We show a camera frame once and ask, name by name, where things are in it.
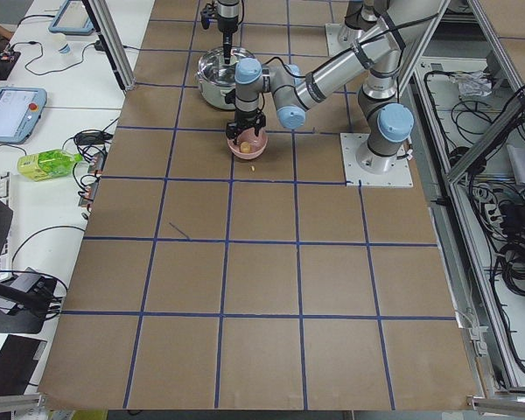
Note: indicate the crumpled white paper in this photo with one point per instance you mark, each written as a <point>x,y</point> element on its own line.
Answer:
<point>473,84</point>

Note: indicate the black power adapter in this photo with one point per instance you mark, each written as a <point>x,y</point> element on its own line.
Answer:
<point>92,137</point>

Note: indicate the blue teach pendant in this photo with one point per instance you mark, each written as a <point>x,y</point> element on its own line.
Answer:
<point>72,19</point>
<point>20,111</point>

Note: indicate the black egg gripper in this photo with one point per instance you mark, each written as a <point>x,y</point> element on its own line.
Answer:
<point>246,118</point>

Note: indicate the green drink bottle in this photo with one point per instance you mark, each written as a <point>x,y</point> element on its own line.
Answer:
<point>50,164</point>

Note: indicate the pink bowl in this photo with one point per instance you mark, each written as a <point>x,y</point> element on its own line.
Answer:
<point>258,144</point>

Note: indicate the white cooking pot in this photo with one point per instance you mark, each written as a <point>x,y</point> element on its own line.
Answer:
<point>215,95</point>

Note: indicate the lower blue teach pendant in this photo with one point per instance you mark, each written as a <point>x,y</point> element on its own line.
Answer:
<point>20,111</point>

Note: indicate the black gripper over pot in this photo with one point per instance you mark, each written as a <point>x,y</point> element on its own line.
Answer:
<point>227,22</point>

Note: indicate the brown grid table mat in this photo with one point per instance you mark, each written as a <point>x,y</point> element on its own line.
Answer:
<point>201,284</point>

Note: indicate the aluminium frame post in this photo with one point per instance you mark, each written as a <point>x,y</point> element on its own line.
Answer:
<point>105,27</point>

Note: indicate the paper cup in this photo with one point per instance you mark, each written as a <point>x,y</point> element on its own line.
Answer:
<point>61,44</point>

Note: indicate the yellow egg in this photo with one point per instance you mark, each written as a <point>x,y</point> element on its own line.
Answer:
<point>245,147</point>

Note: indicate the black monitor stand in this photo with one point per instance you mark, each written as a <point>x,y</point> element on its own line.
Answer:
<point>25,302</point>

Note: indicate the upper blue teach pendant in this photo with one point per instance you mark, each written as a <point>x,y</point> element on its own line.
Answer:
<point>72,19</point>

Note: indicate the glass pot lid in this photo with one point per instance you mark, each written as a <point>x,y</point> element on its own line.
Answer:
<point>211,67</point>

